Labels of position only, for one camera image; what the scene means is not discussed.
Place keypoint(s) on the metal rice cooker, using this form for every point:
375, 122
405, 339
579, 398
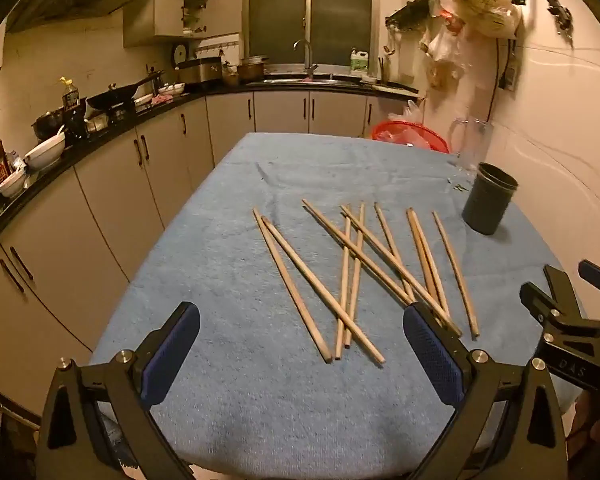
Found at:
200, 71

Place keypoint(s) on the black hanging tools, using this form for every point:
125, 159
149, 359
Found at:
555, 5

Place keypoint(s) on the metal cooking pot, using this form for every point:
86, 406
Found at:
252, 71

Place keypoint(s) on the red mesh basket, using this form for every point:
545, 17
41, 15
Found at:
410, 135

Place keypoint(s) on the black kitchen countertop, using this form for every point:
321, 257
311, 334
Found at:
80, 152

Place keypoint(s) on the wooden cutting board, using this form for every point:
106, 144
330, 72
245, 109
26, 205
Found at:
395, 89

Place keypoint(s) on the metal kitchen sink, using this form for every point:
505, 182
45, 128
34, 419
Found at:
325, 80

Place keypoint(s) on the dark kitchen window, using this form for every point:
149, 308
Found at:
280, 10

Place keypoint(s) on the hanging translucent plastic bags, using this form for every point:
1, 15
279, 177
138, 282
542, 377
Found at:
442, 45

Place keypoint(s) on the metal sink faucet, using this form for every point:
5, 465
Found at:
307, 57

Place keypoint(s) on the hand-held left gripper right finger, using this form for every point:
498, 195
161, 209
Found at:
432, 360

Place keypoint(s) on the small white bowl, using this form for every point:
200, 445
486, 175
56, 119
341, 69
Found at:
12, 184

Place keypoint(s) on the black cylindrical cup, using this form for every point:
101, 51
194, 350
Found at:
490, 200

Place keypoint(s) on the green label detergent jug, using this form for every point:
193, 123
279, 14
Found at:
359, 62

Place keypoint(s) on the yellow cap oil bottle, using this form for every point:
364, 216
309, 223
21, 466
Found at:
70, 97

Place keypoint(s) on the black wok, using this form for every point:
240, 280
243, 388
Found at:
115, 97

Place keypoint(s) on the round dial kitchen scale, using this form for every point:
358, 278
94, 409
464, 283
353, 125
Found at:
180, 54

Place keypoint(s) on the large white bowl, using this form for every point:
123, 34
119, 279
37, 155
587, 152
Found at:
45, 152

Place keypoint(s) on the blue towel cloth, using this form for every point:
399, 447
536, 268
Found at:
260, 410

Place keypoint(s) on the small wall cabinet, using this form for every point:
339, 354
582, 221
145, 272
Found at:
155, 20

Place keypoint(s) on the small pale scraps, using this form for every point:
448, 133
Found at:
459, 187

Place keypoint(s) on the wall mounted rack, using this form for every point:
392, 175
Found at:
410, 12

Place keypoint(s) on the white plastic bag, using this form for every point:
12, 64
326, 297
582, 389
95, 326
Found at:
413, 111

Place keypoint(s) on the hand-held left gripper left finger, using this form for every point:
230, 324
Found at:
172, 350

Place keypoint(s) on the clear glass pitcher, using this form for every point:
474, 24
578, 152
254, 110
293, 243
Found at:
475, 142

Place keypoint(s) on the utensil holder by sink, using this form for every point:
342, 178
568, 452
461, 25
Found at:
383, 71

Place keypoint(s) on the group of wooden chopsticks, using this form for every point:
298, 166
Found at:
300, 290

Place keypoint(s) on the beige lower cabinets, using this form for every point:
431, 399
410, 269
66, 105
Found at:
115, 200

